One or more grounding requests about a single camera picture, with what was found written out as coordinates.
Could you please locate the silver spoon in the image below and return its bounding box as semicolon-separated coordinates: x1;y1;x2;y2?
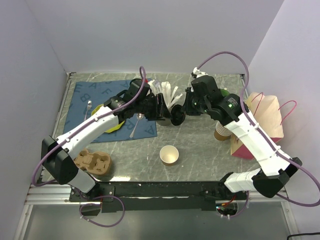
129;113;144;139

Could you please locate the stack of paper cups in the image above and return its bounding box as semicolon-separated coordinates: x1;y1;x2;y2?
214;121;232;141

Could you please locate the brown cardboard cup carrier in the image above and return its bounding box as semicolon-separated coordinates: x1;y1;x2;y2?
73;148;112;176

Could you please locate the brown paper coffee cup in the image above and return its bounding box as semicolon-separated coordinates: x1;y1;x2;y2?
159;145;180;166

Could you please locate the green inside ceramic mug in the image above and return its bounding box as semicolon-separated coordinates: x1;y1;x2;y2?
220;88;230;97

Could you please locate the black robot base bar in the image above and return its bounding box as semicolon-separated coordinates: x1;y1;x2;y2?
69;181;247;213

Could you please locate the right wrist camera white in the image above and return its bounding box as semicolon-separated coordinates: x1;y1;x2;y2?
191;67;208;79

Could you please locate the blue alphabet placemat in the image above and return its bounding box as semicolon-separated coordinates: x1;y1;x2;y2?
63;80;157;143

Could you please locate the silver fork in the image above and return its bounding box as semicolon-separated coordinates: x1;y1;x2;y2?
84;100;92;120

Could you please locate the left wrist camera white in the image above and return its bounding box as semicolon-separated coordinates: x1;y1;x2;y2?
148;79;162;94

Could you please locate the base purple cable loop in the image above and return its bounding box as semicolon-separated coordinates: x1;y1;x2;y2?
79;195;126;228

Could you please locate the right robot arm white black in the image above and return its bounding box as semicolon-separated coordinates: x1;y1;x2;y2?
183;74;302;200

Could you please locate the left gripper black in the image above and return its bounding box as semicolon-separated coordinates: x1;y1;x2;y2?
135;93;173;122

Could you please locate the black plastic cup lid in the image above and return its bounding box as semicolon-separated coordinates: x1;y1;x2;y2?
170;104;186;126

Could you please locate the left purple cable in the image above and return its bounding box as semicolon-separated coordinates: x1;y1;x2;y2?
31;65;147;187

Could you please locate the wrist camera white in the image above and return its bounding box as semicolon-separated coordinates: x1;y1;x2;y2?
191;67;208;79
148;79;162;94

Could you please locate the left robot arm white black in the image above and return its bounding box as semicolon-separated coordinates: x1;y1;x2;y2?
41;78;171;201

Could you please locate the yellow dotted plate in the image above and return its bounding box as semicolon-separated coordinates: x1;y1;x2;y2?
91;104;126;134

